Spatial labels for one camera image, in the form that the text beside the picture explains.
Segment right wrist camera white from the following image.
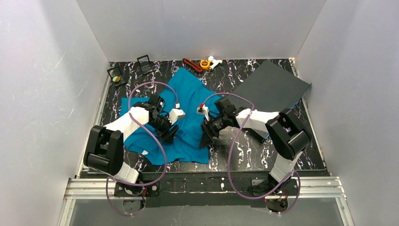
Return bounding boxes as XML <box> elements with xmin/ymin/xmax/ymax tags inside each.
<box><xmin>197</xmin><ymin>103</ymin><xmax>210</xmax><ymax>121</ymax></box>

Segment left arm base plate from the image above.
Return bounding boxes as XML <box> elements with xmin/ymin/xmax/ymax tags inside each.
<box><xmin>113</xmin><ymin>181</ymin><xmax>160</xmax><ymax>198</ymax></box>

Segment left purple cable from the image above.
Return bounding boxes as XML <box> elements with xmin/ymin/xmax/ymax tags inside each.
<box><xmin>106</xmin><ymin>81</ymin><xmax>181</xmax><ymax>217</ymax></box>

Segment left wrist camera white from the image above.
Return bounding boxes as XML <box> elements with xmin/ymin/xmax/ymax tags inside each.
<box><xmin>168</xmin><ymin>108</ymin><xmax>185</xmax><ymax>125</ymax></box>

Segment white plastic fitting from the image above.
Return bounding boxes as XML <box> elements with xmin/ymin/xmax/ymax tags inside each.
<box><xmin>207</xmin><ymin>56</ymin><xmax>223</xmax><ymax>71</ymax></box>

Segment black frame stand rear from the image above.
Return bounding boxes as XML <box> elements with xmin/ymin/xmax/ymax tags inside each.
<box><xmin>137</xmin><ymin>55</ymin><xmax>154</xmax><ymax>75</ymax></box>

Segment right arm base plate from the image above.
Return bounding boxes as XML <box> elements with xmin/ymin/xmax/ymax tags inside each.
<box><xmin>248</xmin><ymin>178</ymin><xmax>301</xmax><ymax>214</ymax></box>

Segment aluminium rail frame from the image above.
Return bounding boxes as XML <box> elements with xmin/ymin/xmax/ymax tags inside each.
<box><xmin>59</xmin><ymin>59</ymin><xmax>352</xmax><ymax>226</ymax></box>

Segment yellow tape measure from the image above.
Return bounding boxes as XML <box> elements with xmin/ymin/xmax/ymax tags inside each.
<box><xmin>199</xmin><ymin>60</ymin><xmax>210</xmax><ymax>70</ymax></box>

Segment purple cable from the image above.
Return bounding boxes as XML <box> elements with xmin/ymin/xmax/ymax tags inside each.
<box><xmin>106</xmin><ymin>81</ymin><xmax>181</xmax><ymax>217</ymax></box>
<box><xmin>202</xmin><ymin>92</ymin><xmax>302</xmax><ymax>215</ymax></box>

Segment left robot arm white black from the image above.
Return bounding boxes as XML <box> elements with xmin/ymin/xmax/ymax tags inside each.
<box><xmin>83</xmin><ymin>94</ymin><xmax>185</xmax><ymax>186</ymax></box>

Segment black frame stand left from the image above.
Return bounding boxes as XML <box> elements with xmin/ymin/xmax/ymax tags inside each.
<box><xmin>107</xmin><ymin>66</ymin><xmax>127</xmax><ymax>88</ymax></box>

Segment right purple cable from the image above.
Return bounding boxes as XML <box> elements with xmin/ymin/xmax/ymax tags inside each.
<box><xmin>202</xmin><ymin>92</ymin><xmax>302</xmax><ymax>215</ymax></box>

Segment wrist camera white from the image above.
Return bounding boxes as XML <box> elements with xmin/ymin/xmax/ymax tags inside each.
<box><xmin>168</xmin><ymin>108</ymin><xmax>185</xmax><ymax>125</ymax></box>
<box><xmin>197</xmin><ymin>103</ymin><xmax>210</xmax><ymax>121</ymax></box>

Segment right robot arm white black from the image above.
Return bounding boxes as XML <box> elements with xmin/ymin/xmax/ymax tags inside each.
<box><xmin>197</xmin><ymin>98</ymin><xmax>311</xmax><ymax>186</ymax></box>

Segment blue garment cloth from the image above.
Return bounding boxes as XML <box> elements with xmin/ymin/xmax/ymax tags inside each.
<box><xmin>124</xmin><ymin>68</ymin><xmax>219</xmax><ymax>165</ymax></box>

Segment black frame stand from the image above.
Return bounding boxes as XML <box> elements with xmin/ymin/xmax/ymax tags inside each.
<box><xmin>137</xmin><ymin>55</ymin><xmax>154</xmax><ymax>75</ymax></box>
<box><xmin>107</xmin><ymin>66</ymin><xmax>127</xmax><ymax>88</ymax></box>

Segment red black utility knife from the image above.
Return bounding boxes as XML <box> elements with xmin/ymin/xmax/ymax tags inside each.
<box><xmin>183</xmin><ymin>58</ymin><xmax>203</xmax><ymax>73</ymax></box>

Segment dark grey flat box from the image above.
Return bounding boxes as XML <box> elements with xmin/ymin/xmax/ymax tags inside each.
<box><xmin>230</xmin><ymin>60</ymin><xmax>312</xmax><ymax>143</ymax></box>

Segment round colourful brooch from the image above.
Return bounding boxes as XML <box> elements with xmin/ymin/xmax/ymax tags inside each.
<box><xmin>112</xmin><ymin>76</ymin><xmax>121</xmax><ymax>83</ymax></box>

